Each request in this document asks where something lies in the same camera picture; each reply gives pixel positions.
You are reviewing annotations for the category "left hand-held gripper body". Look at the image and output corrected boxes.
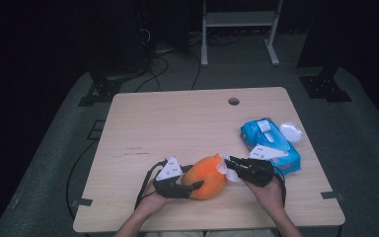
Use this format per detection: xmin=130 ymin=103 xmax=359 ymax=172
xmin=152 ymin=155 xmax=195 ymax=199

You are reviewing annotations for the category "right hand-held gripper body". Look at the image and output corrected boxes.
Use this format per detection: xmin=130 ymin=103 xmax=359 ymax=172
xmin=239 ymin=143 xmax=289 ymax=189

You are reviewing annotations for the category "white wet wipe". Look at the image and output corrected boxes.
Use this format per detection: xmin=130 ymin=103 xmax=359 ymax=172
xmin=214 ymin=152 xmax=242 ymax=184

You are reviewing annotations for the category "orange plush toy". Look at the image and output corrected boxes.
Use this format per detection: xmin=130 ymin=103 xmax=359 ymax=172
xmin=180 ymin=153 xmax=228 ymax=201

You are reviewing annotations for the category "blue wet wipe pack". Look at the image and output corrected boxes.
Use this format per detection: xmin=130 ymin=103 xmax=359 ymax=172
xmin=239 ymin=117 xmax=302 ymax=176

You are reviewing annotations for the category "person's left hand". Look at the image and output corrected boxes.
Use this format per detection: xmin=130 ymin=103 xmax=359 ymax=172
xmin=137 ymin=182 xmax=174 ymax=215

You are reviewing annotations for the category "person's right hand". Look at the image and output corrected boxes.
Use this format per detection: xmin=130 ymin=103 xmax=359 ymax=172
xmin=244 ymin=177 xmax=286 ymax=215

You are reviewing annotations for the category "white plastic pack lid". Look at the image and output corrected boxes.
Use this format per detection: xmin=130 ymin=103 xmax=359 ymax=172
xmin=278 ymin=121 xmax=304 ymax=144

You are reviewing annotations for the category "grey tape strip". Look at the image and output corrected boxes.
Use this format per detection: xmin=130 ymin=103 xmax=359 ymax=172
xmin=320 ymin=191 xmax=345 ymax=202
xmin=70 ymin=197 xmax=94 ymax=208

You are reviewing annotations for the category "black stand base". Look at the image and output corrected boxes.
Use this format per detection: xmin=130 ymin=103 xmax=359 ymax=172
xmin=299 ymin=65 xmax=353 ymax=104
xmin=77 ymin=70 xmax=123 ymax=108

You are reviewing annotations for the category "right hand-held gripper black cable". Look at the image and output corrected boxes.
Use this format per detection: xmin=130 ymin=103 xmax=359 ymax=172
xmin=273 ymin=167 xmax=288 ymax=212

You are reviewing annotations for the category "black floor cable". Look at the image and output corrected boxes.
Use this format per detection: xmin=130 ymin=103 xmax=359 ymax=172
xmin=134 ymin=54 xmax=171 ymax=94
xmin=65 ymin=139 xmax=100 ymax=220
xmin=189 ymin=50 xmax=202 ymax=91

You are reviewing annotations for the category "white metal stand frame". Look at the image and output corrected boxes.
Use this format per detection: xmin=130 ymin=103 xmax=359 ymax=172
xmin=200 ymin=0 xmax=284 ymax=68

